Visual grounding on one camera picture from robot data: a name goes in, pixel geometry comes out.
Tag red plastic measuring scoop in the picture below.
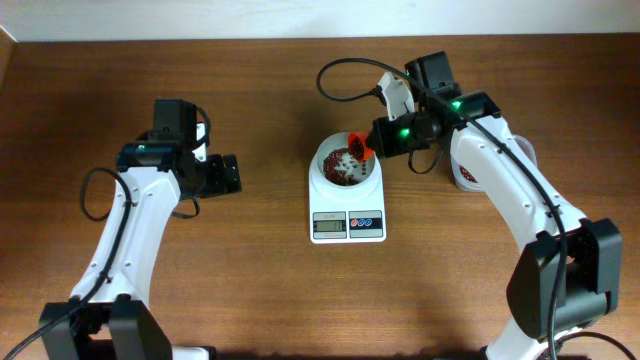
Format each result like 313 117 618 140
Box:
347 132 375 163

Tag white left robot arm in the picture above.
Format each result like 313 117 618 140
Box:
40 142 241 359

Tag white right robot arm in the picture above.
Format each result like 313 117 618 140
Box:
366 52 623 359

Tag white round bowl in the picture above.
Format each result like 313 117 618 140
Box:
311 132 376 187

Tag red beans in bowl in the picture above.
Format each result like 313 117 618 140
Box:
323 148 368 186

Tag white digital kitchen scale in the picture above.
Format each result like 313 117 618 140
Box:
309 156 387 244

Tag red adzuki beans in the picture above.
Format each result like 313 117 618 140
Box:
458 166 477 184

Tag clear plastic bean container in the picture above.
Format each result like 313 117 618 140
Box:
451 135 538 192

